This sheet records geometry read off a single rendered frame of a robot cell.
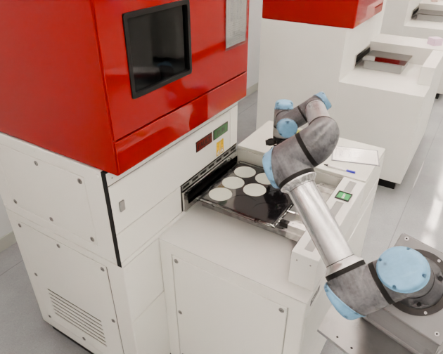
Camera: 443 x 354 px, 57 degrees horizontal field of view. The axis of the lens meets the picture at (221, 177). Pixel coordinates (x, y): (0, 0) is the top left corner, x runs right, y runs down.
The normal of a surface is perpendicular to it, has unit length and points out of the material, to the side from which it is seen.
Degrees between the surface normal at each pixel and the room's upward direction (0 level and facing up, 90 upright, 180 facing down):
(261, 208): 0
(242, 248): 0
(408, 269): 39
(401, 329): 90
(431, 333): 45
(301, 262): 90
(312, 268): 90
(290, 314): 90
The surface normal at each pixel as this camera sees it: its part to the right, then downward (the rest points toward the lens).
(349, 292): -0.50, -0.13
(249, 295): -0.53, 0.45
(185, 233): 0.00, -0.85
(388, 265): -0.42, -0.42
